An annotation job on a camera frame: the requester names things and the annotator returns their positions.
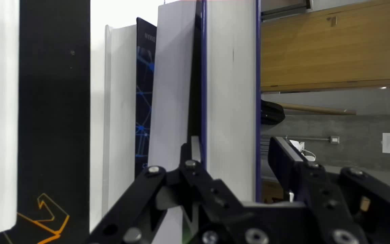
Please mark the blue hardcover book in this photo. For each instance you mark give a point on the blue hardcover book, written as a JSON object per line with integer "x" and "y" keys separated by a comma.
{"x": 230, "y": 90}

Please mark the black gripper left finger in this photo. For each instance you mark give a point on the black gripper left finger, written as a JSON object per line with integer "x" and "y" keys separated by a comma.
{"x": 140, "y": 212}

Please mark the thin grey metal rod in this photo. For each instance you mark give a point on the thin grey metal rod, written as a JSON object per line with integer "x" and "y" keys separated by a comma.
{"x": 311, "y": 138}

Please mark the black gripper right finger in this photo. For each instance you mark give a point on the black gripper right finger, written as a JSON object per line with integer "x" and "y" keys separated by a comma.
{"x": 338, "y": 203}

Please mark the round white table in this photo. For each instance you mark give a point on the round white table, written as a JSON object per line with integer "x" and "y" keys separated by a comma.
{"x": 97, "y": 113}

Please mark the grey metal cabinet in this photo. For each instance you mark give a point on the grey metal cabinet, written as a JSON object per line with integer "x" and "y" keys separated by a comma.
{"x": 284, "y": 8}

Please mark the black backpack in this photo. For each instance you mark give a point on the black backpack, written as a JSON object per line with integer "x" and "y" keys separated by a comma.
{"x": 272, "y": 113}

